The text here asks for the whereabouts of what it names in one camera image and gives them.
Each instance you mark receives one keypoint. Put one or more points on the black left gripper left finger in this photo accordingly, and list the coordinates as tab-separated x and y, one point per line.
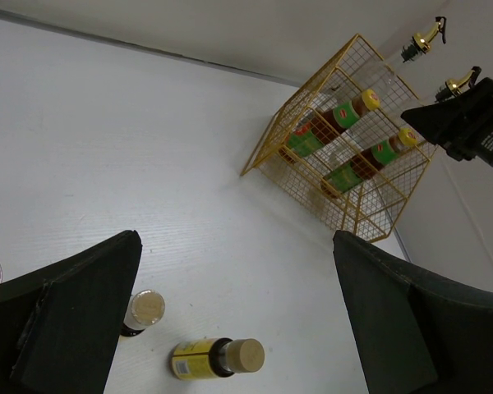
59	325

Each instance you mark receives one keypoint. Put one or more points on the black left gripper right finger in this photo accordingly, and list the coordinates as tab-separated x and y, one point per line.
416	331

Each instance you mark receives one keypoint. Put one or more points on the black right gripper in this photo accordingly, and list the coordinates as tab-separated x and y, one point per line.
462	126

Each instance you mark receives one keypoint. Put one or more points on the tall glass cruet gold spout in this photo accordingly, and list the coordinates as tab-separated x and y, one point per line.
454	87

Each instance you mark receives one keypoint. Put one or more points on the red sauce bottle green label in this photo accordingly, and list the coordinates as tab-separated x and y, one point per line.
368	163

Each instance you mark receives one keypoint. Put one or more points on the short glass cruet gold spout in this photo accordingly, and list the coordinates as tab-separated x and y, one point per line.
381	74

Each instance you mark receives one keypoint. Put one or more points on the red sauce bottle yellow cap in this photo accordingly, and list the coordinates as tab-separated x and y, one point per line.
330	124

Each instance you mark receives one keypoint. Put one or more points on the small brown bottle yellow label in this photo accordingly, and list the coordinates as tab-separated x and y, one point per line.
144	310

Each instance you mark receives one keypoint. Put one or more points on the small brown bottle cork cap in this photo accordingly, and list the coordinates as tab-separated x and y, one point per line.
216	358

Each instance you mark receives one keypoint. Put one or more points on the gold wire basket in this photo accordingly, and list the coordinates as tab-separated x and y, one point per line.
372	209

